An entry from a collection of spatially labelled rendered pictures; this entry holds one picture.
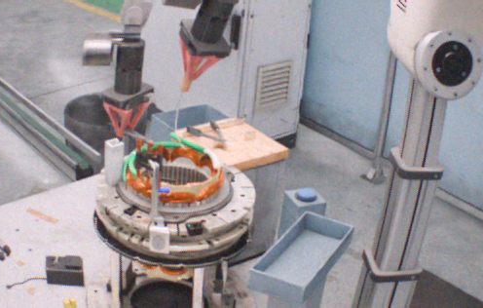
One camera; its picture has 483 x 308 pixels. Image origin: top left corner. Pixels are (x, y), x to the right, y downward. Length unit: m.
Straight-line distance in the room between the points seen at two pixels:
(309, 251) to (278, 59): 2.53
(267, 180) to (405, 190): 0.39
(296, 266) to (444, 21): 0.55
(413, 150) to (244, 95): 2.39
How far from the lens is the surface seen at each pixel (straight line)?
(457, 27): 1.35
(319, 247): 1.47
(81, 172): 2.27
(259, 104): 3.91
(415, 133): 1.48
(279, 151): 1.74
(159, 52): 4.25
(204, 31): 1.29
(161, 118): 1.88
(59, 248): 1.84
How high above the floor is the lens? 1.81
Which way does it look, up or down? 26 degrees down
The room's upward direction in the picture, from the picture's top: 6 degrees clockwise
